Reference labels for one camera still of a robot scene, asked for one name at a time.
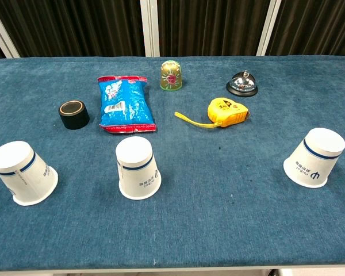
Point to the blue red snack bag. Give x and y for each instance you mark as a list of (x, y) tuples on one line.
[(126, 106)]

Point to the yellow tape measure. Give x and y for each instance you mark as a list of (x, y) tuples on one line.
[(227, 110)]

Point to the blue tablecloth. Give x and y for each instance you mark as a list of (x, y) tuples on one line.
[(218, 207)]

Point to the white frame post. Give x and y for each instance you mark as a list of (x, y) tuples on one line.
[(3, 31), (150, 28), (268, 28)]

